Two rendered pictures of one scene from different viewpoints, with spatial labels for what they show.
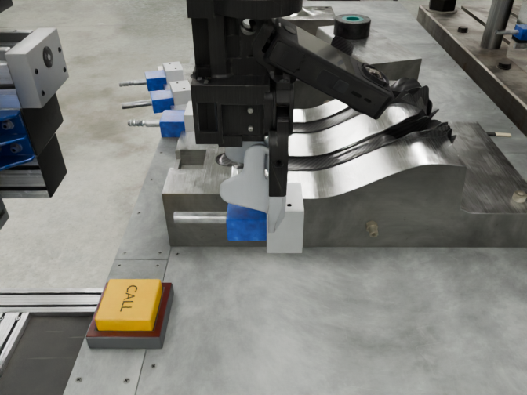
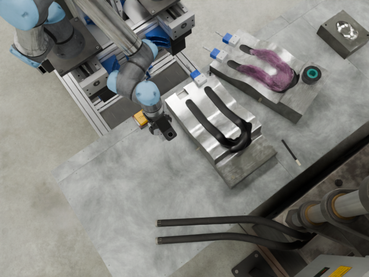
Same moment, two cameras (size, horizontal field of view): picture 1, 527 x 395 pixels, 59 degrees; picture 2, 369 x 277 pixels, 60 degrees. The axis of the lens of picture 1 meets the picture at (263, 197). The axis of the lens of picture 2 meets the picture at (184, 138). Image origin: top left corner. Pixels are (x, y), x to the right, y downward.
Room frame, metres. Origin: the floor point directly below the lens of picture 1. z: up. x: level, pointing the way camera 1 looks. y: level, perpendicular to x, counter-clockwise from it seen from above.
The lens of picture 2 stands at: (0.23, -0.49, 2.23)
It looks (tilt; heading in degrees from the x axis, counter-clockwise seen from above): 71 degrees down; 64
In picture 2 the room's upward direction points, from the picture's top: 10 degrees counter-clockwise
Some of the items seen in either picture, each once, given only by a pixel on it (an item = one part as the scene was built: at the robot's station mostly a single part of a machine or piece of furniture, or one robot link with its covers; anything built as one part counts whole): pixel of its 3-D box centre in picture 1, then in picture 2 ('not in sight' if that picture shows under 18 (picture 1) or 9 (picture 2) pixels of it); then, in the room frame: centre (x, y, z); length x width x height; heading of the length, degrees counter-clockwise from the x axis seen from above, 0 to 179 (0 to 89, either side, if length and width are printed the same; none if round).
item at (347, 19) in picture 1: (351, 26); (311, 75); (1.07, -0.20, 0.93); 0.08 x 0.08 x 0.04
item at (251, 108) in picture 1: (247, 67); (154, 113); (0.37, 0.01, 1.09); 0.09 x 0.08 x 0.12; 90
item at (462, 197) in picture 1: (344, 155); (219, 126); (0.60, -0.12, 0.87); 0.50 x 0.26 x 0.14; 90
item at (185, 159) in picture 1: (189, 170); (182, 95); (0.56, 0.11, 0.87); 0.05 x 0.05 x 0.04; 0
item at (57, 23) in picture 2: not in sight; (51, 21); (0.26, 0.55, 1.20); 0.13 x 0.12 x 0.14; 25
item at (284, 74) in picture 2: not in sight; (267, 67); (0.95, -0.04, 0.90); 0.26 x 0.18 x 0.08; 107
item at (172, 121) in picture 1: (169, 123); (194, 74); (0.67, 0.15, 0.89); 0.13 x 0.05 x 0.05; 90
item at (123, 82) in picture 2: not in sight; (127, 81); (0.35, 0.10, 1.25); 0.11 x 0.11 x 0.08; 25
